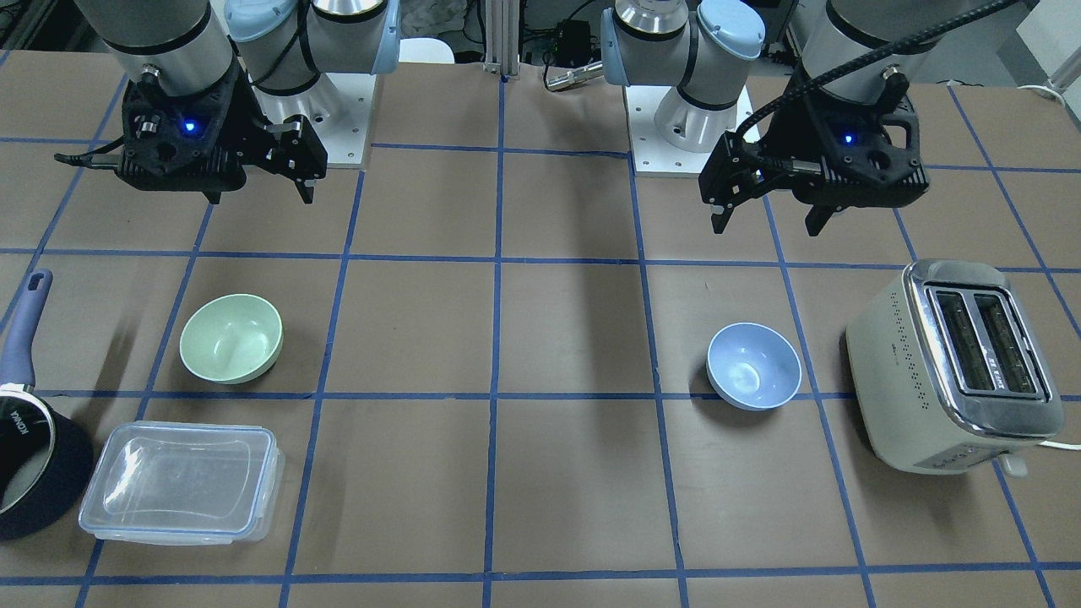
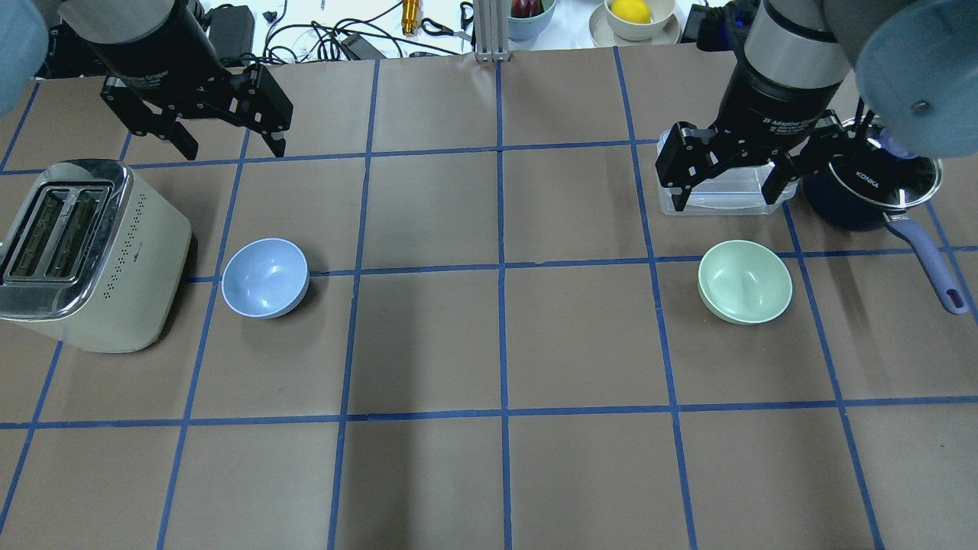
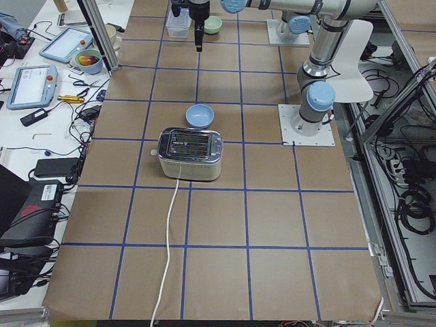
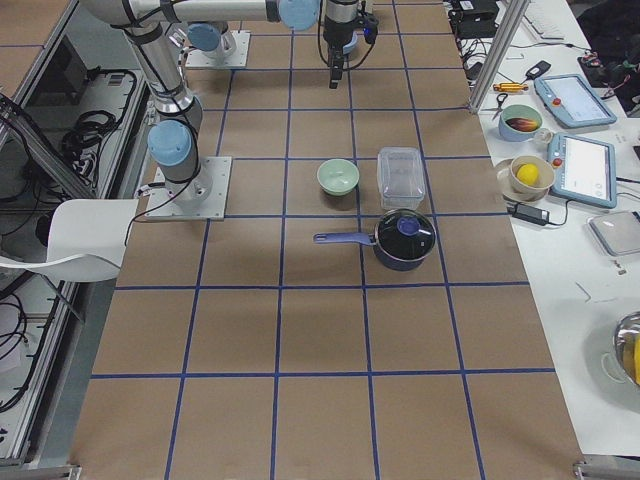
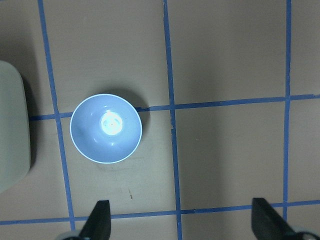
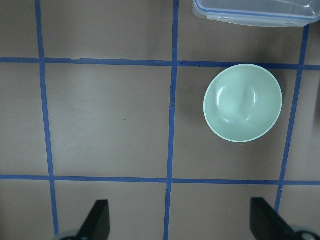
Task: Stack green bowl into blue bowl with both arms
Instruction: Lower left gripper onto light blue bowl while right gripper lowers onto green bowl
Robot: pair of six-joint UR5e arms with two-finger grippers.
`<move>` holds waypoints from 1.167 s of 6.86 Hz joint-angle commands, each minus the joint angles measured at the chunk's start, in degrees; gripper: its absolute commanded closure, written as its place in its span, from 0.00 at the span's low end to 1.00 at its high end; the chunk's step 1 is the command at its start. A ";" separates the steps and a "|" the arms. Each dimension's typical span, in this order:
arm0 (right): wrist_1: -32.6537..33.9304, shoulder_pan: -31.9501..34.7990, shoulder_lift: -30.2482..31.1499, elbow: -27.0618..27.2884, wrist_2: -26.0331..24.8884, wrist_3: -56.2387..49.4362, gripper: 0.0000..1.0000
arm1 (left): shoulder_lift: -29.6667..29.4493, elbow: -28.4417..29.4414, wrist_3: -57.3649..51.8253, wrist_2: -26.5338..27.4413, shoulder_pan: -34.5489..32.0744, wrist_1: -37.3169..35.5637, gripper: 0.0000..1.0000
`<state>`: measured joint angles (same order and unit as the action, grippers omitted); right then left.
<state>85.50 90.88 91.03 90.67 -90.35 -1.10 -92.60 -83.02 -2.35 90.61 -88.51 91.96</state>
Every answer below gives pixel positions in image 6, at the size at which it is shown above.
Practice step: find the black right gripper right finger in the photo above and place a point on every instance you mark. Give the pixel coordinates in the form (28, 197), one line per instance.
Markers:
(266, 224)

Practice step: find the green bowl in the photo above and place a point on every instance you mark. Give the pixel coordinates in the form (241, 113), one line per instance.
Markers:
(242, 103)

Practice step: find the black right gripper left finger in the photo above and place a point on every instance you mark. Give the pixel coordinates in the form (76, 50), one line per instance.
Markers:
(97, 224)

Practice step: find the clear plastic food container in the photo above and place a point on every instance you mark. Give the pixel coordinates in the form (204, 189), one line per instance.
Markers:
(259, 13)

